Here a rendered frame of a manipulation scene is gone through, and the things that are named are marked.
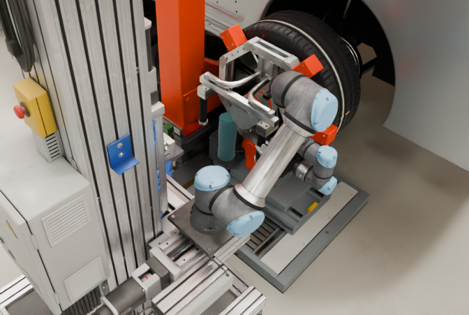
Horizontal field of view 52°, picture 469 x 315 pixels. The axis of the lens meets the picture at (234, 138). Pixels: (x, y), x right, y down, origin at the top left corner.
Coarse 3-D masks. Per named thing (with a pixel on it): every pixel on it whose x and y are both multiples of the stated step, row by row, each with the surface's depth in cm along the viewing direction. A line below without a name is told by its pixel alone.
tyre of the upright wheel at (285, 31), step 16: (272, 16) 217; (288, 16) 212; (304, 16) 211; (256, 32) 210; (272, 32) 204; (288, 32) 200; (320, 32) 205; (288, 48) 202; (304, 48) 197; (336, 48) 204; (336, 64) 202; (352, 64) 208; (320, 80) 198; (336, 80) 200; (352, 80) 208; (336, 96) 201; (352, 96) 210; (352, 112) 219; (320, 144) 217
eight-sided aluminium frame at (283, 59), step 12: (240, 48) 210; (252, 48) 204; (264, 48) 201; (276, 48) 202; (228, 60) 219; (276, 60) 198; (288, 60) 196; (228, 72) 231; (228, 108) 237; (240, 132) 240; (252, 132) 241
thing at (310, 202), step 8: (232, 176) 279; (312, 192) 270; (320, 192) 271; (304, 200) 268; (312, 200) 269; (320, 200) 266; (264, 208) 263; (272, 208) 263; (288, 208) 259; (296, 208) 264; (304, 208) 264; (312, 208) 260; (272, 216) 261; (280, 216) 257; (288, 216) 260; (296, 216) 257; (304, 216) 258; (312, 216) 267; (280, 224) 260; (288, 224) 254; (296, 224) 253; (288, 232) 258
